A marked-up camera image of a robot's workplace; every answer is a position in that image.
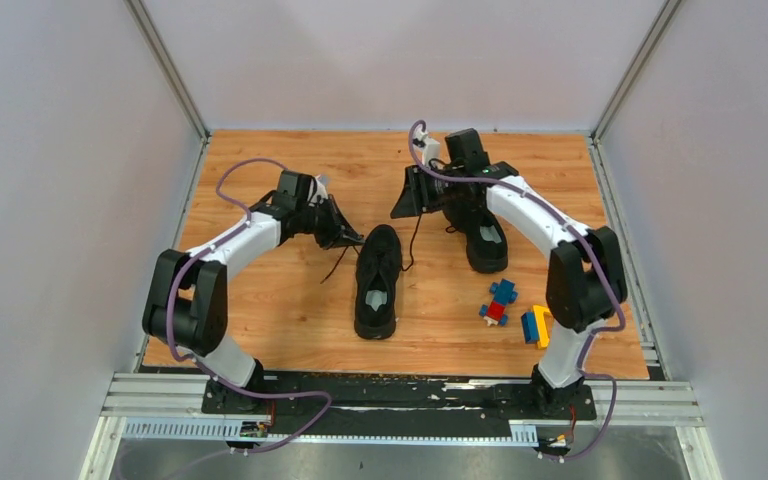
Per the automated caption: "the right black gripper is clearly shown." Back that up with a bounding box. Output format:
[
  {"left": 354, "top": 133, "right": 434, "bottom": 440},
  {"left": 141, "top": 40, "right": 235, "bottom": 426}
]
[{"left": 392, "top": 163, "right": 465, "bottom": 219}]

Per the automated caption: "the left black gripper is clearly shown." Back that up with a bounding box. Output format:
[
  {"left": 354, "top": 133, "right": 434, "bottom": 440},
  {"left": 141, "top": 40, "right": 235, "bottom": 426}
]
[{"left": 296, "top": 195, "right": 365, "bottom": 251}]

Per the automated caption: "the black shoe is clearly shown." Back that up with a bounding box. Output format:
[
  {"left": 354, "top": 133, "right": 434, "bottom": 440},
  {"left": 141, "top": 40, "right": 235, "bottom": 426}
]
[
  {"left": 443, "top": 200, "right": 508, "bottom": 274},
  {"left": 354, "top": 224, "right": 414, "bottom": 340}
]

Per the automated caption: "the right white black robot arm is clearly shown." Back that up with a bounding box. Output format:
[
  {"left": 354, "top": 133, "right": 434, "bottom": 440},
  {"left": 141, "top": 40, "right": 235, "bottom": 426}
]
[{"left": 390, "top": 120, "right": 628, "bottom": 418}]

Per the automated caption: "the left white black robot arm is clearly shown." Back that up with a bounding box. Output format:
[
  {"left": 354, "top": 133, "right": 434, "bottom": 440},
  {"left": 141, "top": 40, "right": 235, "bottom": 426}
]
[{"left": 142, "top": 170, "right": 364, "bottom": 413}]

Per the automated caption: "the blue red toy block car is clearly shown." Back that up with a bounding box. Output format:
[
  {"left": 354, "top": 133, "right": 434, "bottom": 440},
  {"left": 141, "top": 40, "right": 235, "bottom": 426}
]
[{"left": 479, "top": 279, "right": 518, "bottom": 326}]

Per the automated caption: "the yellow blue toy block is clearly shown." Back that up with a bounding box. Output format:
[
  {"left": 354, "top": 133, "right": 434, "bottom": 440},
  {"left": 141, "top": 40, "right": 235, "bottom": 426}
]
[{"left": 521, "top": 305, "right": 550, "bottom": 350}]

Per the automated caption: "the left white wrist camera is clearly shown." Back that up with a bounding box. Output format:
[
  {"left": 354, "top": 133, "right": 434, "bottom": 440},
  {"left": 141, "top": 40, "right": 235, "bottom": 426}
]
[{"left": 308, "top": 174, "right": 329, "bottom": 204}]

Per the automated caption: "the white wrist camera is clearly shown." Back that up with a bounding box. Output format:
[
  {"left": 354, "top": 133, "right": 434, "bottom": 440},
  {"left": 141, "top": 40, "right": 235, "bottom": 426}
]
[
  {"left": 413, "top": 132, "right": 441, "bottom": 167},
  {"left": 308, "top": 174, "right": 329, "bottom": 204}
]

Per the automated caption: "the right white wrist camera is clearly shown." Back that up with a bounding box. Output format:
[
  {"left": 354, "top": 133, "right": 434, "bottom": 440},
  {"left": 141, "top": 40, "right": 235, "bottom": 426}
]
[{"left": 413, "top": 132, "right": 441, "bottom": 167}]

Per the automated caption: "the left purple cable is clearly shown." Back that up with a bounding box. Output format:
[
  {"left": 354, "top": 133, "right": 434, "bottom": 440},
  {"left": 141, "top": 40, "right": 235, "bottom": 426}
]
[{"left": 165, "top": 158, "right": 334, "bottom": 454}]

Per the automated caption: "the purple cable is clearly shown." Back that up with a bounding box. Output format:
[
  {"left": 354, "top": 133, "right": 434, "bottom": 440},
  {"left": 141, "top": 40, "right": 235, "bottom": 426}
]
[
  {"left": 165, "top": 158, "right": 334, "bottom": 454},
  {"left": 407, "top": 119, "right": 626, "bottom": 463}
]

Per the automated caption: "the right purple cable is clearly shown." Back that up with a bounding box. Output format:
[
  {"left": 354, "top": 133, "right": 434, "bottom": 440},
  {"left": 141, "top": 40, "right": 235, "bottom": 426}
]
[{"left": 407, "top": 119, "right": 626, "bottom": 463}]

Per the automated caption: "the white slotted cable duct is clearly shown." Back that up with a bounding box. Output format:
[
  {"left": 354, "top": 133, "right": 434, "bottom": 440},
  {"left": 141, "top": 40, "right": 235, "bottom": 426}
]
[{"left": 122, "top": 419, "right": 540, "bottom": 446}]

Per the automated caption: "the aluminium frame rail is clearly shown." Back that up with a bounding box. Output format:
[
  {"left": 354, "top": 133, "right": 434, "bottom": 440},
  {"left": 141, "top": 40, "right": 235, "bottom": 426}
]
[{"left": 101, "top": 373, "right": 704, "bottom": 427}]

